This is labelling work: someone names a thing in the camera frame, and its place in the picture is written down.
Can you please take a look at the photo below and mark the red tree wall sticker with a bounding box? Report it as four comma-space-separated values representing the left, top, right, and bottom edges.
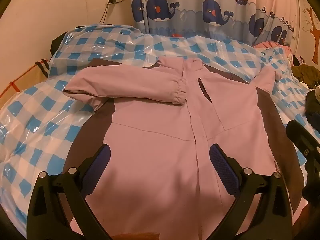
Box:
301, 5, 320, 63

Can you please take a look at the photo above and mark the white wardrobe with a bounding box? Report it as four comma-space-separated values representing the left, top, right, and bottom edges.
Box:
291, 0, 320, 65

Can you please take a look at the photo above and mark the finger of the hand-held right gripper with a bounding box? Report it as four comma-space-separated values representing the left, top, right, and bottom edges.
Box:
302, 152, 320, 200
286, 120, 320, 154

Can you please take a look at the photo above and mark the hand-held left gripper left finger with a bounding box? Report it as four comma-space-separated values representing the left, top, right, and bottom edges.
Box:
26, 143, 113, 240

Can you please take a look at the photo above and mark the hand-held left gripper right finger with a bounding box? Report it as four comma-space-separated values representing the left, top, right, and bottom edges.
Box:
209, 143, 293, 240

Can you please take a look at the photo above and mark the black bag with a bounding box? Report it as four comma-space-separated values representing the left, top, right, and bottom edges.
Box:
50, 26, 83, 55

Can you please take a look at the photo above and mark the pink cloth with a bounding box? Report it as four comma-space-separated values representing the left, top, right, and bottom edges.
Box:
252, 41, 292, 55

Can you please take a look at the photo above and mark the olive green garment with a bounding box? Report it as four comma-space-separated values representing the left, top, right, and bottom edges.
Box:
291, 65, 320, 89

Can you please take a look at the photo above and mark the thin charger cable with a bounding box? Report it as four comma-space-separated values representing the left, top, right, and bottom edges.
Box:
99, 1, 110, 25

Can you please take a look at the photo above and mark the beige bag with orange straps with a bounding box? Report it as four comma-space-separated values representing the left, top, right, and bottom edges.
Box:
0, 59, 50, 99

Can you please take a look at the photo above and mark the pink and brown jacket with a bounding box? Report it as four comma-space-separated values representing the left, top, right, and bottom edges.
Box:
62, 56, 304, 240

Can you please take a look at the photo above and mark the blue checked bed cover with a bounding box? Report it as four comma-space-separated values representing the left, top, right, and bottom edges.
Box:
0, 23, 315, 220

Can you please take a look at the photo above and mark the whale print curtain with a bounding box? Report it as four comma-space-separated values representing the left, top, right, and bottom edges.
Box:
129, 0, 295, 46

